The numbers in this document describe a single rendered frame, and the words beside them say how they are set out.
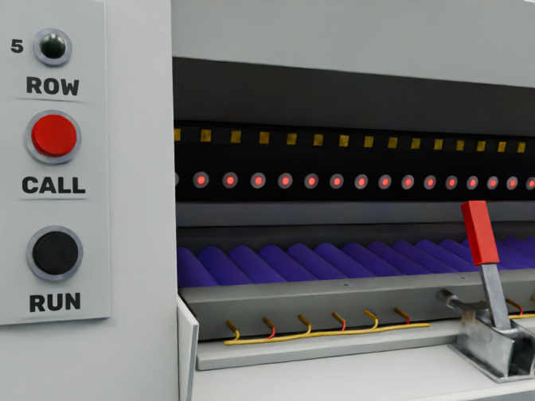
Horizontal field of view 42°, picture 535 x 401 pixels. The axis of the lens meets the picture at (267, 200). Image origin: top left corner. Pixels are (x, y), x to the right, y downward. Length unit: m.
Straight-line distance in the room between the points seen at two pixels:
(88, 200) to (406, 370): 0.18
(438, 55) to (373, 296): 0.13
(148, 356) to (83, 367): 0.02
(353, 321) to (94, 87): 0.20
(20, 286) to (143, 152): 0.07
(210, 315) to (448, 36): 0.18
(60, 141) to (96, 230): 0.04
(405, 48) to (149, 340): 0.19
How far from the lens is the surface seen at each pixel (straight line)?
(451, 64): 0.38
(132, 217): 0.28
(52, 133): 0.27
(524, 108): 0.67
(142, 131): 0.28
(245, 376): 0.34
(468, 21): 0.38
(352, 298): 0.39
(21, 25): 0.28
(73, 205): 0.27
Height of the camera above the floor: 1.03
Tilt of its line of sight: 4 degrees up
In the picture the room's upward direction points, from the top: 2 degrees counter-clockwise
